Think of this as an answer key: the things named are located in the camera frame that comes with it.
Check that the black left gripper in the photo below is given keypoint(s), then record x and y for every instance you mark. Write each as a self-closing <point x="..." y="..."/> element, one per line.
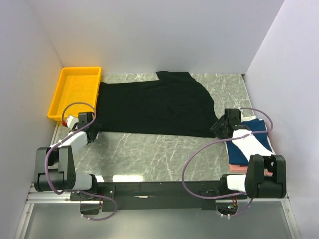
<point x="94" y="126"/>

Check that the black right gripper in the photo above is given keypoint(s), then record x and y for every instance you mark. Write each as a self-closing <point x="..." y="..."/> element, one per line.
<point x="215" y="127"/>

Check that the black t-shirt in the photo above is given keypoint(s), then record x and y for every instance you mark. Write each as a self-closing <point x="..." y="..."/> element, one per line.
<point x="174" y="104"/>

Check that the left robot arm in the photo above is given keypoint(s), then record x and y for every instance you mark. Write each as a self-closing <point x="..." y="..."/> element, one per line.
<point x="57" y="160"/>

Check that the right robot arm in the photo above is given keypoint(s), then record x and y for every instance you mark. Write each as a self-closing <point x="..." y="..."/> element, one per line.
<point x="255" y="183"/>

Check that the yellow plastic tray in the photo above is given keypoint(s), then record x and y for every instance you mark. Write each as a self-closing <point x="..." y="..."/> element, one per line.
<point x="75" y="84"/>

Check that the blue folded t-shirt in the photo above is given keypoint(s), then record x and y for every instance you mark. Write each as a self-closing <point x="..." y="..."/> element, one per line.
<point x="239" y="151"/>

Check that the pink folded t-shirt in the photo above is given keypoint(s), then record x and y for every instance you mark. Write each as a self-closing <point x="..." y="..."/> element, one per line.
<point x="243" y="169"/>

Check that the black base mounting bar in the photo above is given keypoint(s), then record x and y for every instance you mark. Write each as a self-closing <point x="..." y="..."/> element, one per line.
<point x="168" y="195"/>

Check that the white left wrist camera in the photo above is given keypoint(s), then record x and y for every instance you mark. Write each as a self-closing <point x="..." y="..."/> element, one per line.
<point x="70" y="122"/>

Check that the aluminium frame rail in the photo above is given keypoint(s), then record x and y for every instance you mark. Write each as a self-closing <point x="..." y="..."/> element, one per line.
<point x="35" y="197"/>

